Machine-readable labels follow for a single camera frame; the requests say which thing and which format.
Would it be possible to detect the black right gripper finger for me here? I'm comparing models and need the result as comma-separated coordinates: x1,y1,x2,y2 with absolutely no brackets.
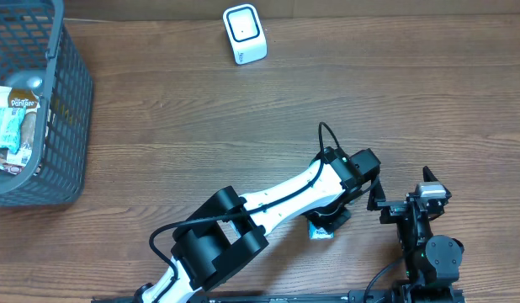
367,178,386,211
422,166,452,199

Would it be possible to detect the teal small carton box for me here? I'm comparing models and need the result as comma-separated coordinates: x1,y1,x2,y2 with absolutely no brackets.
308,221,335,240

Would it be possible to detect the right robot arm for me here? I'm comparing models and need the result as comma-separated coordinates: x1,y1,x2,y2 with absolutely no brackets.
363,166,465,303

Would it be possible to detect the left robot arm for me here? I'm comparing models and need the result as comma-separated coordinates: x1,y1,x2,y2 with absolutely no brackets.
133,147,380,302

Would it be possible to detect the white barcode scanner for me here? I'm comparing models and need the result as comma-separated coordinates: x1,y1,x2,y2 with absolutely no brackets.
222,3,268,65

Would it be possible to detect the clear plastic container in basket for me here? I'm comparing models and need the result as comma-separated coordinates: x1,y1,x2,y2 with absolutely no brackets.
4,70,45,97

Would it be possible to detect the brown white snack wrapper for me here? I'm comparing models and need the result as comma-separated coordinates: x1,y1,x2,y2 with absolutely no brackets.
0,111,37,175

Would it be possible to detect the brown Pantree snack packet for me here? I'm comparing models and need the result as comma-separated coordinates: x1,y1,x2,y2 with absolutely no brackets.
0,86,40,111

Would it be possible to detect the grey plastic mesh basket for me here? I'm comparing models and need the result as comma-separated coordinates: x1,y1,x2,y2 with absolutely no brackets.
0,0,94,207

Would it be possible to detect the teal white snack packet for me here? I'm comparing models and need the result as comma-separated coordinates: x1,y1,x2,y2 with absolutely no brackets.
0,108,26,152

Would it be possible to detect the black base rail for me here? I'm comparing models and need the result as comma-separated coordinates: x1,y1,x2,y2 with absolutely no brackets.
91,290,466,303

